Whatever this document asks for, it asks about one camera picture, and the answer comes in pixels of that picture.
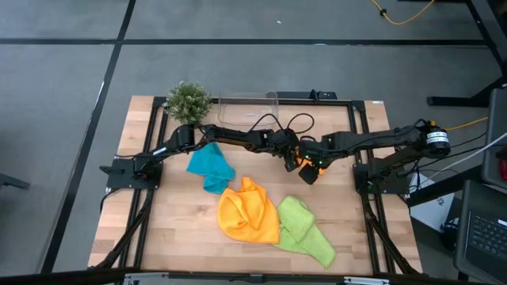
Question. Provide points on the clear plastic bin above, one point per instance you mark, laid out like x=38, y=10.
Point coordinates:
x=241, y=112

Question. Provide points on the black stand foot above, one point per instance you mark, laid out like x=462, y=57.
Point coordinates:
x=14, y=182

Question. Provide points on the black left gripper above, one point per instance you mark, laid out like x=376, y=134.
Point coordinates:
x=285, y=142

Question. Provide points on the black crossbar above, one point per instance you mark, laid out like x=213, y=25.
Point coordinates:
x=59, y=277

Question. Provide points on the silver bracket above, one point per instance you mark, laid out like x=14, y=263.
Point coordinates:
x=366, y=281
x=142, y=279

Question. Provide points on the green microfiber towel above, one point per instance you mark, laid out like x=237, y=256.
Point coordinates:
x=301, y=233

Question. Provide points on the dark grey laptop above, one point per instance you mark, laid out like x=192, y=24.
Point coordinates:
x=487, y=237

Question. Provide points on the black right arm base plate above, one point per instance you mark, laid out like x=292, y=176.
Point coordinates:
x=362, y=187

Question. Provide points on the black desk stand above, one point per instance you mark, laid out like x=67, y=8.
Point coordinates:
x=455, y=101

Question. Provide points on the red object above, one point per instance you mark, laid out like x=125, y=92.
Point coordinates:
x=504, y=168

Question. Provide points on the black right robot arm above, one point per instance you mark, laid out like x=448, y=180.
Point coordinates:
x=376, y=138

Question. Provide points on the small green potted plant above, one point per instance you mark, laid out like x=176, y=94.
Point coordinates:
x=188, y=103

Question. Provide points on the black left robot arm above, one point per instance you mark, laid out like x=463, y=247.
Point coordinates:
x=233, y=136

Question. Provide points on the large orange microfiber towel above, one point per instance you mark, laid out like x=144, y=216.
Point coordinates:
x=245, y=213

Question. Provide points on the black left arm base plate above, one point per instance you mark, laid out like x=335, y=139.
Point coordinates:
x=119, y=178

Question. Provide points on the grey equipment box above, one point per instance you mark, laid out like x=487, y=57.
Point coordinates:
x=495, y=138

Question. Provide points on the small grey box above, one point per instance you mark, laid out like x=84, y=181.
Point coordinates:
x=256, y=279

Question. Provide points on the white cardboard box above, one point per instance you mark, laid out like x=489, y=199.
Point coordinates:
x=431, y=213

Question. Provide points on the teal microfiber towel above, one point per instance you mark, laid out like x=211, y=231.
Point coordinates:
x=210, y=166

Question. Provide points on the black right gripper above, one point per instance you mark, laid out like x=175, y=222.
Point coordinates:
x=321, y=150

